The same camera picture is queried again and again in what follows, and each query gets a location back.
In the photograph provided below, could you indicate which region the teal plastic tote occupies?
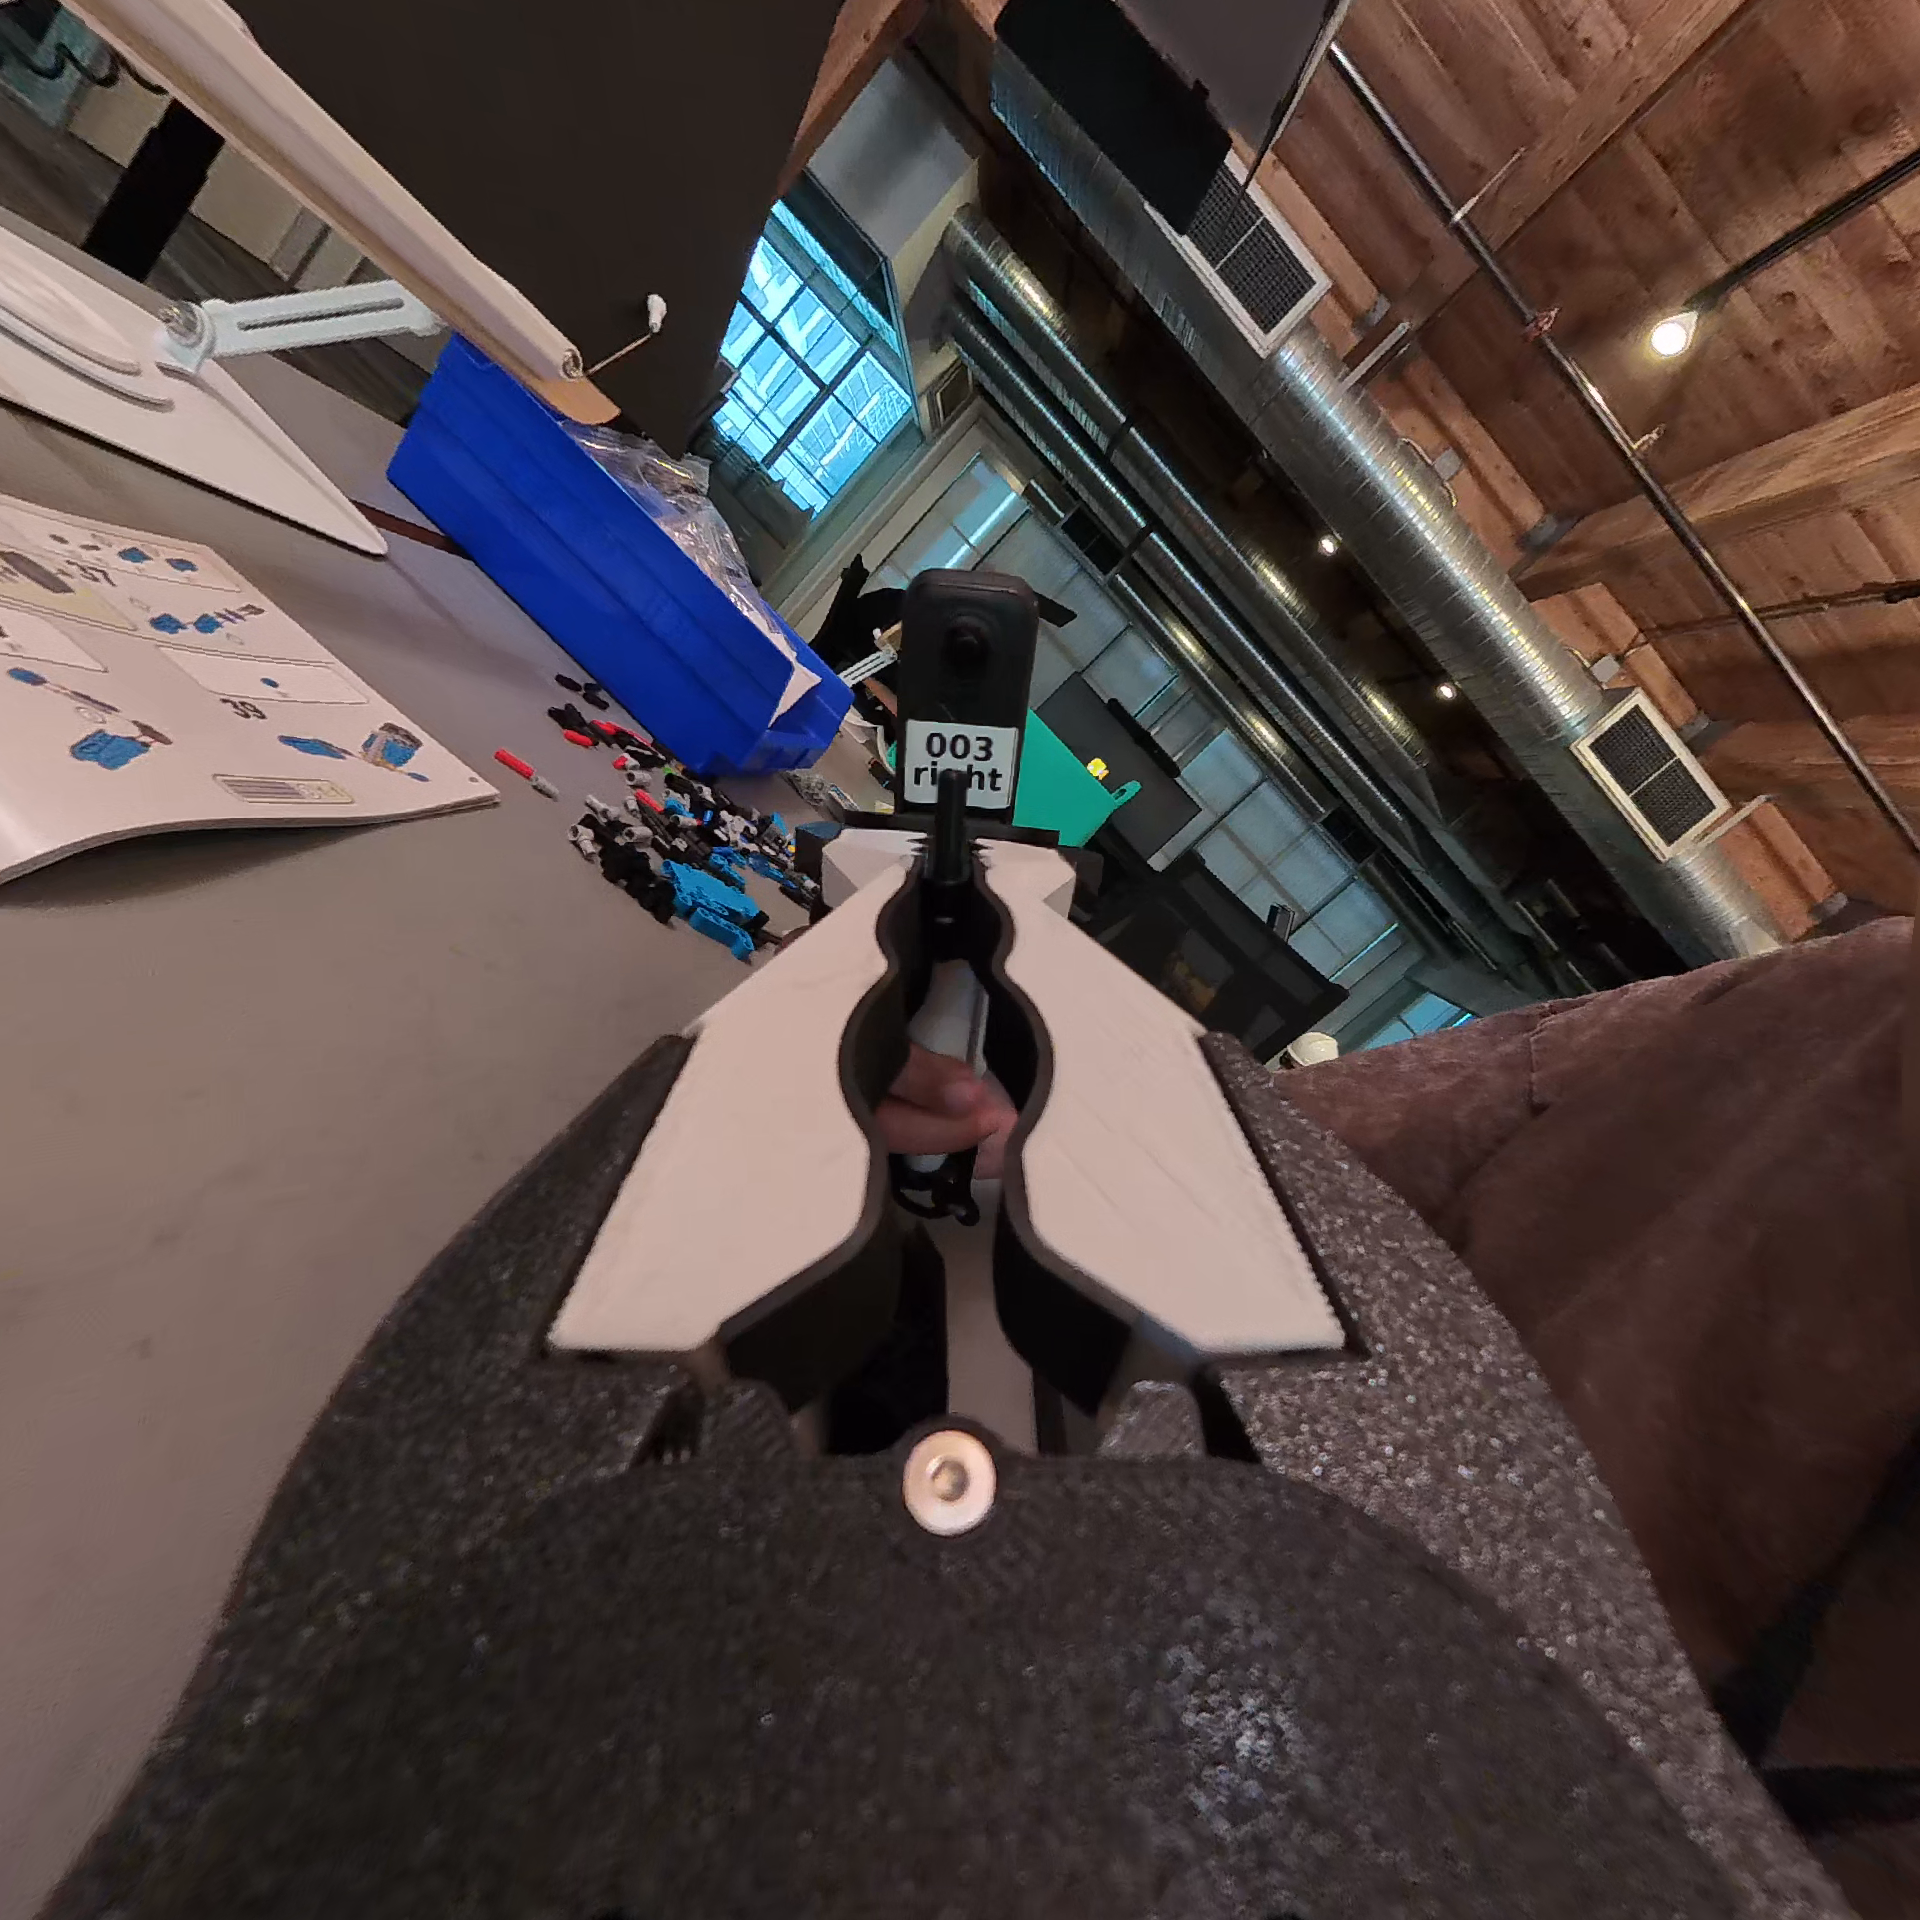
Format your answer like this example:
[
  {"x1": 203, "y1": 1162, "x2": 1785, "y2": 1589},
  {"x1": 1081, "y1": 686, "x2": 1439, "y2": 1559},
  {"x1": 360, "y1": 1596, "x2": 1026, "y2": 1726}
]
[{"x1": 1013, "y1": 711, "x2": 1179, "y2": 841}]

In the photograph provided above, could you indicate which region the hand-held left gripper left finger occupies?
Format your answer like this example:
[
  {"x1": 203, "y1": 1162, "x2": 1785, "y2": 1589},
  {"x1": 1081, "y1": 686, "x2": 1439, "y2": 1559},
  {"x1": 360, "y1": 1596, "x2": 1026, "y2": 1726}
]
[{"x1": 544, "y1": 869, "x2": 923, "y2": 1363}]

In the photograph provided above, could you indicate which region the black board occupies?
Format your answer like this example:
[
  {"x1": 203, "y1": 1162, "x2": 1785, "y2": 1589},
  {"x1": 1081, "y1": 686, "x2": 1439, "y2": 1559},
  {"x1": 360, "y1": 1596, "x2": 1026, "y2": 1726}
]
[{"x1": 226, "y1": 0, "x2": 848, "y2": 450}]

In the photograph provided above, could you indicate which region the air vent grille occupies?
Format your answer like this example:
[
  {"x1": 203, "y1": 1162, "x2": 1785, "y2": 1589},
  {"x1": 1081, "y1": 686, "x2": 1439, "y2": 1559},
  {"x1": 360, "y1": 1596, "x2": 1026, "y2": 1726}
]
[
  {"x1": 1155, "y1": 151, "x2": 1336, "y2": 353},
  {"x1": 1571, "y1": 686, "x2": 1733, "y2": 859}
]

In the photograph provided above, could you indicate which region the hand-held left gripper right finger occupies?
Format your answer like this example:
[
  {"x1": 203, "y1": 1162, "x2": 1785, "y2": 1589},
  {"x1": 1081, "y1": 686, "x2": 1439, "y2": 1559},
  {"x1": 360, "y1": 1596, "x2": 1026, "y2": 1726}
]
[{"x1": 980, "y1": 861, "x2": 1348, "y2": 1372}]

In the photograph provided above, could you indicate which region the blue plastic bin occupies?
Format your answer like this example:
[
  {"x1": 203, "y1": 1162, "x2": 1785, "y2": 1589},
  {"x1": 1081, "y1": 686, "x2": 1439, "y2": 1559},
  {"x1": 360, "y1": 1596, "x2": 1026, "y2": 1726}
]
[{"x1": 389, "y1": 333, "x2": 855, "y2": 776}]

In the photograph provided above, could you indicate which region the silver ventilation duct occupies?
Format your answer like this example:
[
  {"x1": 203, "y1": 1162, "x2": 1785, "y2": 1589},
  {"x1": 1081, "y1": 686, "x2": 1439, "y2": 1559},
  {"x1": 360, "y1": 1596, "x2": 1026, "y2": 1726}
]
[{"x1": 945, "y1": 207, "x2": 1792, "y2": 964}]

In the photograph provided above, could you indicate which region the instruction booklet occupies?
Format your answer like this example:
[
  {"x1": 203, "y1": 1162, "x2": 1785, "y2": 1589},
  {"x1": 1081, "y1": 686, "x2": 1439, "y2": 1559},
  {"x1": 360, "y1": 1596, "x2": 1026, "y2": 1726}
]
[{"x1": 0, "y1": 494, "x2": 499, "y2": 887}]

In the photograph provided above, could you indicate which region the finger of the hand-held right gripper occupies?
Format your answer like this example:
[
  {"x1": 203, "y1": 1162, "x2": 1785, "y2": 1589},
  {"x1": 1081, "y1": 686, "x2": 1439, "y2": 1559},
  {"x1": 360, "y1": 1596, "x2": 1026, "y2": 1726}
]
[
  {"x1": 980, "y1": 841, "x2": 1081, "y2": 921},
  {"x1": 827, "y1": 833, "x2": 922, "y2": 910}
]

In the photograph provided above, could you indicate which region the pile of small building pieces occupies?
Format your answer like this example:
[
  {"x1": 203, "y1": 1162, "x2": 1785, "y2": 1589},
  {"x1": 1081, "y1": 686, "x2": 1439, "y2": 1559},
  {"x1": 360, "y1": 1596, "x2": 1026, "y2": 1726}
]
[{"x1": 497, "y1": 674, "x2": 841, "y2": 964}]

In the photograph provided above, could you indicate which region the white laptop stand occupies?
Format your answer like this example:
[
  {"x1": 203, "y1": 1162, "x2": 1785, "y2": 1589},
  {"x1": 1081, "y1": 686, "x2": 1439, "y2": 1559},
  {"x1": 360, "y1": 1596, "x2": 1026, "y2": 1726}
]
[{"x1": 0, "y1": 0, "x2": 589, "y2": 557}]

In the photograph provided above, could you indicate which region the large window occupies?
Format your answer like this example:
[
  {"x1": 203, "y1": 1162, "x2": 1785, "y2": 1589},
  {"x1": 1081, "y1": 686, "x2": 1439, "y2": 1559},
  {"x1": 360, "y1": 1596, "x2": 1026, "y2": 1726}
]
[{"x1": 705, "y1": 201, "x2": 917, "y2": 519}]

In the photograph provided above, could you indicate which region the person's right hand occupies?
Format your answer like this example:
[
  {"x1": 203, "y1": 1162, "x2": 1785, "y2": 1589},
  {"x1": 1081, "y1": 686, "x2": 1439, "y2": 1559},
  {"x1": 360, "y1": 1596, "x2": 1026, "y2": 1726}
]
[{"x1": 876, "y1": 1051, "x2": 1020, "y2": 1187}]

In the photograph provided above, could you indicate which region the clear plastic bag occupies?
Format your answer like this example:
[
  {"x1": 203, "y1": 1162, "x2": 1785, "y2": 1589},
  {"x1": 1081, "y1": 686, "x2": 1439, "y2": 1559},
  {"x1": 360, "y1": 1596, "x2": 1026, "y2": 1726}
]
[{"x1": 561, "y1": 420, "x2": 781, "y2": 599}]

